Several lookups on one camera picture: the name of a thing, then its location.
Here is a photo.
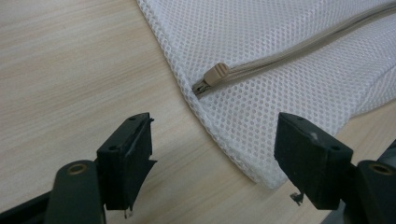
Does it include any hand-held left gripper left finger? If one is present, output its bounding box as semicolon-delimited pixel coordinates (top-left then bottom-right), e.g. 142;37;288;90
95;112;158;218

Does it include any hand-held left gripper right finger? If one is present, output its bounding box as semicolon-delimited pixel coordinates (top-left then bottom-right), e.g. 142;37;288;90
273;112;357;211

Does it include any white mesh laundry bag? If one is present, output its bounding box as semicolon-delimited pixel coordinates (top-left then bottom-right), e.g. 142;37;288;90
135;0;396;189

